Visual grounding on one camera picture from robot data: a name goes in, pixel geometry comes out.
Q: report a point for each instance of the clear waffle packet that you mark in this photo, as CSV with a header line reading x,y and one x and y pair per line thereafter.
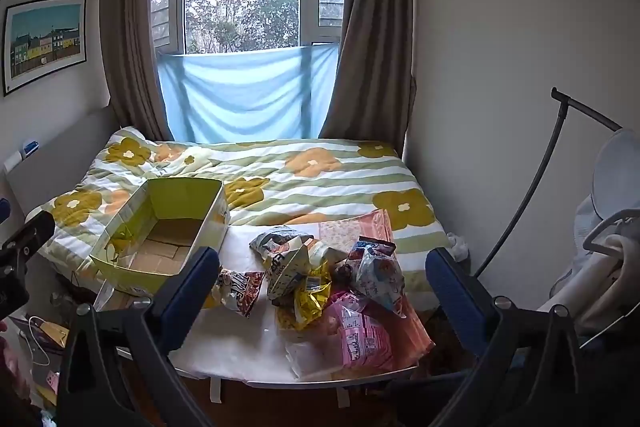
x,y
292,322

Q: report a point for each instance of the pile of white clothes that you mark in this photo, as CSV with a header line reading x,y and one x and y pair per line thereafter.
x,y
595,287

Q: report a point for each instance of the pink white snack packet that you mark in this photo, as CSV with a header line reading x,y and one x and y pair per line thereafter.
x,y
360,337

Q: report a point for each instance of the yellow snack packet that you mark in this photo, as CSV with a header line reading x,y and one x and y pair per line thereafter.
x,y
312,302

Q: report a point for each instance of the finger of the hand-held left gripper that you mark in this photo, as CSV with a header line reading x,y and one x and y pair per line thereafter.
x,y
32,229

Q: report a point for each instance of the silver red snack packet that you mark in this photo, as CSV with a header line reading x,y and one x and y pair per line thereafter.
x,y
375,277

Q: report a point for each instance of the yellow green bear bag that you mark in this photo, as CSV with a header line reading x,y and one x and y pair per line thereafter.
x,y
165,237

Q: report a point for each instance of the black floor lamp stand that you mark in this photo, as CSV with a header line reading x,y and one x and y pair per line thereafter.
x,y
530,187

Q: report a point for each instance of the flowered striped blanket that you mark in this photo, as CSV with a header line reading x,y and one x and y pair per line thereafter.
x,y
310,177

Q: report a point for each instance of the grey headboard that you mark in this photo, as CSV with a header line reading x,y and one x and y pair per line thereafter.
x,y
65,157

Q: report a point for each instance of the brown-red chip bag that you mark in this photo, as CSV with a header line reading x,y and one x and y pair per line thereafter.
x,y
242,289

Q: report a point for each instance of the orange floral cloth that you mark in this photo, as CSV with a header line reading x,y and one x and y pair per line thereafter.
x,y
360,224

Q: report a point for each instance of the grey printed chip bag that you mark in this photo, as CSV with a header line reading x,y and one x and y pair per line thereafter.
x,y
275,241

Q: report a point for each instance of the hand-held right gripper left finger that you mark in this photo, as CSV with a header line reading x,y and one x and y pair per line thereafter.
x,y
192,292

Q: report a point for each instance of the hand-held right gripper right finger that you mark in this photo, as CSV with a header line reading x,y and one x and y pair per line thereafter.
x,y
455,294

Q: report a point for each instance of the blue white small device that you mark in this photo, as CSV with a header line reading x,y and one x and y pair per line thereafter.
x,y
28,149

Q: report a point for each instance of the brown curtain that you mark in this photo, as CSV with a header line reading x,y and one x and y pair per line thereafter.
x,y
372,47
132,32

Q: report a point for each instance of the light blue cloth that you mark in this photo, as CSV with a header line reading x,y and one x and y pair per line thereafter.
x,y
245,92

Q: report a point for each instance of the white folding table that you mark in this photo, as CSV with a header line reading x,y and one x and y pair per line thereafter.
x,y
235,337

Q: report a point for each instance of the white crumpled tissue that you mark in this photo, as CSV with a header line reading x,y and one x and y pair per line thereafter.
x,y
457,244

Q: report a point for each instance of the white grey snack packet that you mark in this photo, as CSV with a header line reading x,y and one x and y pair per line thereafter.
x,y
292,269

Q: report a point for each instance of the framed wall picture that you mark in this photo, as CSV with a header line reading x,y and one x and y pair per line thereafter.
x,y
45,42

